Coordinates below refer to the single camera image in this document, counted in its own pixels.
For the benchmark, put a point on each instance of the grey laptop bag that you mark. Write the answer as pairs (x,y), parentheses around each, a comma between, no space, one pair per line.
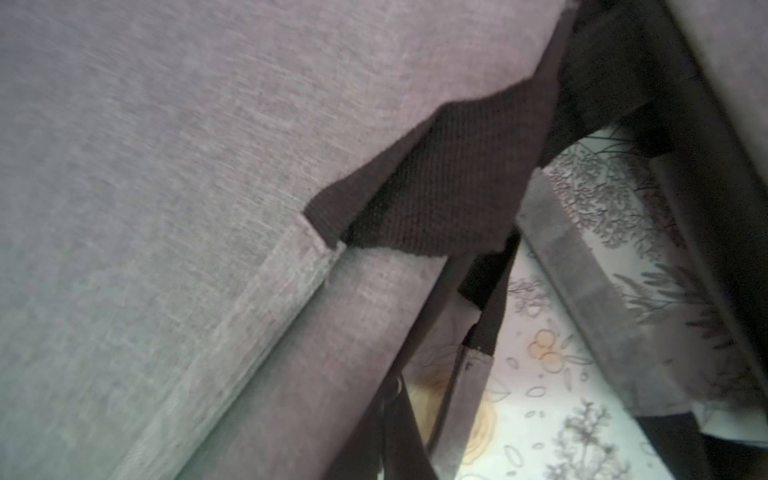
(273,239)

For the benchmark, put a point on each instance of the floral patterned table mat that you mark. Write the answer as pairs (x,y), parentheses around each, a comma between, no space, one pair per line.
(547,411)

